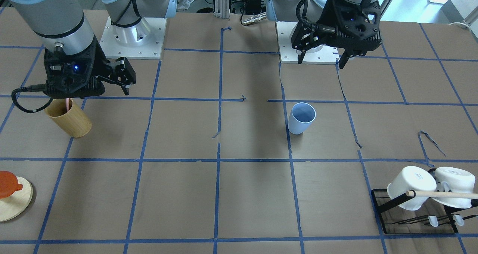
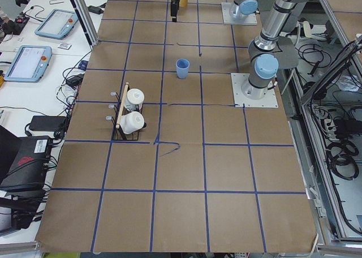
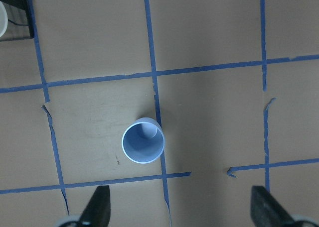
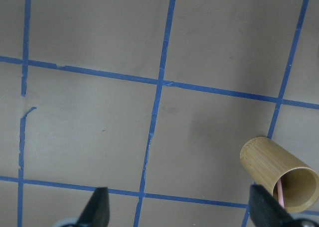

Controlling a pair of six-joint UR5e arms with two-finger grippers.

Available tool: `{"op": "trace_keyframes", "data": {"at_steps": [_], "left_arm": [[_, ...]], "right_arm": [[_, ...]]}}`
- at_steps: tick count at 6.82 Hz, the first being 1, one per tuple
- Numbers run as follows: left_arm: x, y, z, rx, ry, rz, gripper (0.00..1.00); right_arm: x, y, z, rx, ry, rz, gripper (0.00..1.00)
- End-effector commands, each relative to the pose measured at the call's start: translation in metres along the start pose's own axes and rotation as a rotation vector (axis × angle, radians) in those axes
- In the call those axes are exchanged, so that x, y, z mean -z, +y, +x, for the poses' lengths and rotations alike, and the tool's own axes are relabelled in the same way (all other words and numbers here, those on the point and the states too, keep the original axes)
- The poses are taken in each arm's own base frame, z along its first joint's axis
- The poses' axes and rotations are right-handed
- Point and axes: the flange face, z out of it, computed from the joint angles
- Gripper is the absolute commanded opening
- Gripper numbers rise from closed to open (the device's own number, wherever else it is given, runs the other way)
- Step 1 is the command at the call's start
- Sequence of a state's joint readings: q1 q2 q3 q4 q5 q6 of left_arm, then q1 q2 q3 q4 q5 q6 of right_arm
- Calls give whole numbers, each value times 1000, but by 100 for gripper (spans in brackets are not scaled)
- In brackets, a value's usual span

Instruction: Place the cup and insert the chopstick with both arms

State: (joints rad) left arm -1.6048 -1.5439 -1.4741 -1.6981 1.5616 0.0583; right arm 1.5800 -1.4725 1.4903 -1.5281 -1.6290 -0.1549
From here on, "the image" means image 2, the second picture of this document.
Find blue plastic cup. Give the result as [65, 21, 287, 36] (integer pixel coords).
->
[175, 58, 190, 79]

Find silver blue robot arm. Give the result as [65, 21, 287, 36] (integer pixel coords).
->
[231, 0, 308, 100]
[170, 0, 258, 25]

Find black power brick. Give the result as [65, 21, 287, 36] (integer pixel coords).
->
[88, 6, 104, 15]

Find white mug far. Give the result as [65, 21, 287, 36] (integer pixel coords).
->
[124, 88, 145, 111]

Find white mug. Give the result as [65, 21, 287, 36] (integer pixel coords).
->
[124, 88, 145, 111]
[120, 111, 145, 134]

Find blue teach pendant far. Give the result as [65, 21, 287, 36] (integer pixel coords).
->
[35, 9, 78, 40]

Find blue teach pendant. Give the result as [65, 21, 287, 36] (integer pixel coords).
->
[4, 45, 53, 83]
[35, 9, 78, 40]

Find grey office chair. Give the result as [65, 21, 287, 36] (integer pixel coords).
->
[274, 19, 312, 70]

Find white mug near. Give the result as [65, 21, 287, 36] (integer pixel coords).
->
[120, 111, 145, 134]

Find blue teach pendant near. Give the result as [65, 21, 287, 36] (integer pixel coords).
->
[4, 45, 53, 83]

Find black power adapter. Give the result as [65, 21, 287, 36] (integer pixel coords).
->
[29, 115, 66, 131]

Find black computer box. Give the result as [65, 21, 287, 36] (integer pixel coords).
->
[1, 127, 53, 192]

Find aluminium frame post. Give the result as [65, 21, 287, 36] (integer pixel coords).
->
[70, 0, 98, 46]

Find black wire mug rack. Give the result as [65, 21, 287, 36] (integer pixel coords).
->
[106, 82, 146, 141]

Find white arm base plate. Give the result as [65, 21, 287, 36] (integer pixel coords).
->
[231, 73, 278, 108]

